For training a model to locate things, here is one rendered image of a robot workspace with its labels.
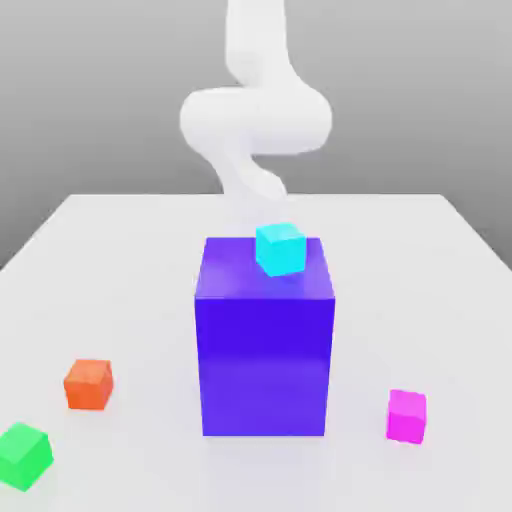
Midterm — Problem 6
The small cyan cube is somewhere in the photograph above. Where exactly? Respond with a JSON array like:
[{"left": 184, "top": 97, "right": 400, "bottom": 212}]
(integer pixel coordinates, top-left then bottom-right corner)
[{"left": 254, "top": 221, "right": 308, "bottom": 278}]

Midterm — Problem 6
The small orange cube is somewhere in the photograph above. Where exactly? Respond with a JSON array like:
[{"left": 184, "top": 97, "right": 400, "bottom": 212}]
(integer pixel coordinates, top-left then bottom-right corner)
[{"left": 62, "top": 358, "right": 115, "bottom": 412}]

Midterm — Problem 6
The small magenta cube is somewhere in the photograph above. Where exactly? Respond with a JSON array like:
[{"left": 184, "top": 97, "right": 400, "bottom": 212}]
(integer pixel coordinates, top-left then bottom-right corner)
[{"left": 385, "top": 388, "right": 428, "bottom": 446}]

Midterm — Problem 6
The small green cube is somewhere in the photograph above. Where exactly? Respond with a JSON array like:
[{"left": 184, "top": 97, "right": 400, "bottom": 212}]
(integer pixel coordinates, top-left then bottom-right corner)
[{"left": 0, "top": 421, "right": 55, "bottom": 493}]

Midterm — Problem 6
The large purple box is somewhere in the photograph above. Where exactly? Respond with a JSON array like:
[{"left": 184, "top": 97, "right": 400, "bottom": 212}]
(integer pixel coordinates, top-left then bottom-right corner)
[{"left": 193, "top": 236, "right": 336, "bottom": 438}]

